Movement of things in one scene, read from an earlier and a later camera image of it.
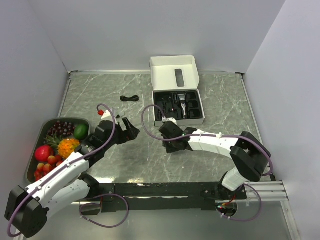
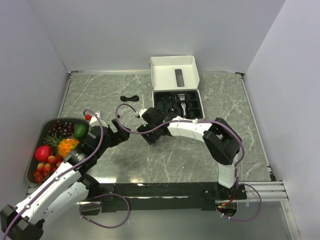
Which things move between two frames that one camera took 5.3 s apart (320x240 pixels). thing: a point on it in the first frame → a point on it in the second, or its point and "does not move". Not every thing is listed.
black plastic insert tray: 181,105 does not move
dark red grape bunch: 66,129 does not move
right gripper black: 170,149 → 153,137
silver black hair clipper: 183,105 does not move
